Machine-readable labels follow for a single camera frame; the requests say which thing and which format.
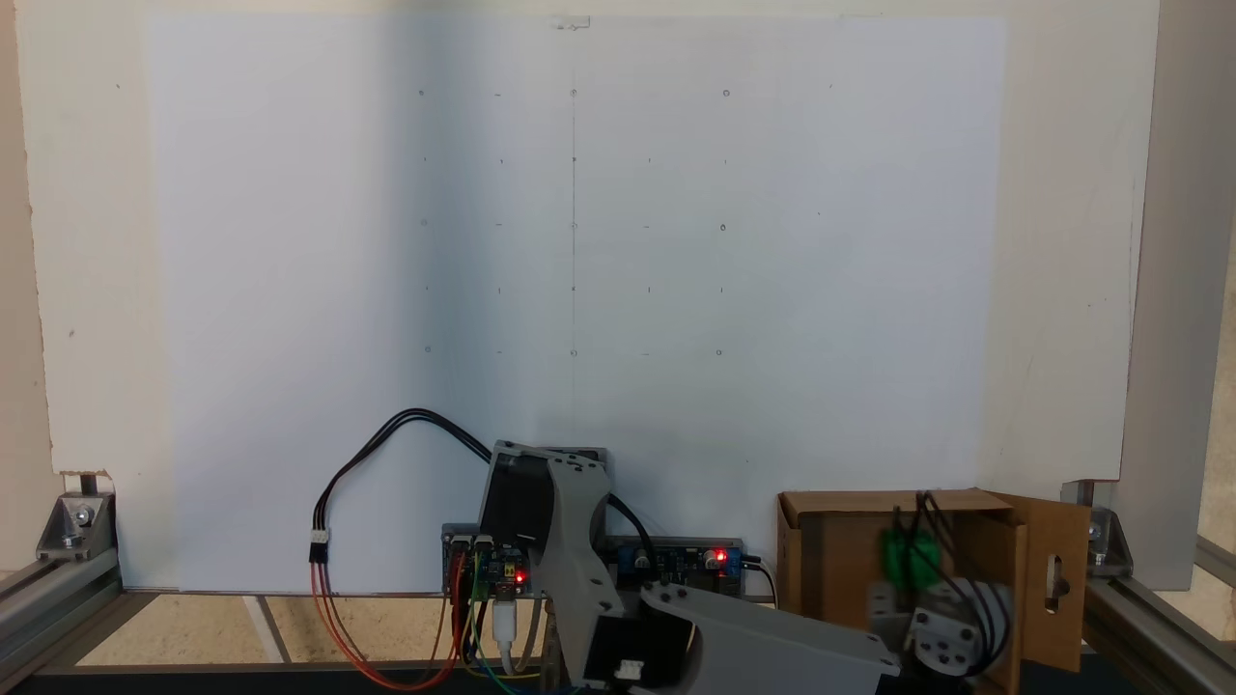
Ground aluminium frame post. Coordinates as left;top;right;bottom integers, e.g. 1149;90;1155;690
1120;0;1236;593

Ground white usb cable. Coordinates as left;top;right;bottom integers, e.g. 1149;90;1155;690
490;596;545;678

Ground aluminium frame rail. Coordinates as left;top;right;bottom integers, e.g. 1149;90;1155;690
0;554;124;688
1081;536;1236;695

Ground orange wire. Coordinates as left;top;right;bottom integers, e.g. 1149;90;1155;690
319;560;464;688

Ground black power cable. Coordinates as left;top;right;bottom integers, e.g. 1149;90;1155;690
742;554;780;608

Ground white paper sheet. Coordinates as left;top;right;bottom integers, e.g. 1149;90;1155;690
145;14;1011;596

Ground small circuit board with wires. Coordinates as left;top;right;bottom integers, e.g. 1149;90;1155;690
444;534;534;602

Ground green wire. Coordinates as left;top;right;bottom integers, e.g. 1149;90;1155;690
469;552;520;695

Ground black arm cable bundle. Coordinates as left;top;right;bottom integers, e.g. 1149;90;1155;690
892;489;1012;679
603;491;660;582

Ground brown cardboard box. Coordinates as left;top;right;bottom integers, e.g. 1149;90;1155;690
777;487;1093;695

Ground grey board mounting plate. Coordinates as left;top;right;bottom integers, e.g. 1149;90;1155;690
441;523;745;602

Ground green dice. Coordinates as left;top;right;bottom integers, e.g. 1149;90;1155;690
881;526;945;592

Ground grey pointed fixed gripper finger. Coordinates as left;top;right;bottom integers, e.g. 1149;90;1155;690
865;579;916;634

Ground metal corner bracket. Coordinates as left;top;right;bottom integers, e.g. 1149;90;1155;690
36;470;118;563
1060;480;1123;582

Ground blue power circuit board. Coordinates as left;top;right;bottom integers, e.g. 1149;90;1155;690
608;541;744;596

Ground red wire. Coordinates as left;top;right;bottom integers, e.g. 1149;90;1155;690
310;560;461;692

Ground black cable with white connector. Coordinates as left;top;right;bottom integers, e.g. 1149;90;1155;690
309;407;496;567

